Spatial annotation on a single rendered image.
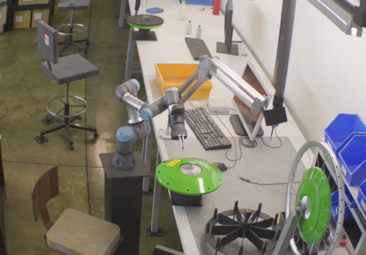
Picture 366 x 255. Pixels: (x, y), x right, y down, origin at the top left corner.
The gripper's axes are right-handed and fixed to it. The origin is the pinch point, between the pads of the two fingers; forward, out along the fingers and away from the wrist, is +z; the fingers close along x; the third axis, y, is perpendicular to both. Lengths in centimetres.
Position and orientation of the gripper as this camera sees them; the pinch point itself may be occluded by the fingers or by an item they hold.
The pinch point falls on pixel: (182, 147)
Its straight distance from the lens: 286.0
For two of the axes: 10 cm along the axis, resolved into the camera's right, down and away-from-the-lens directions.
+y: -2.5, 4.4, 8.6
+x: -9.6, 0.4, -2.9
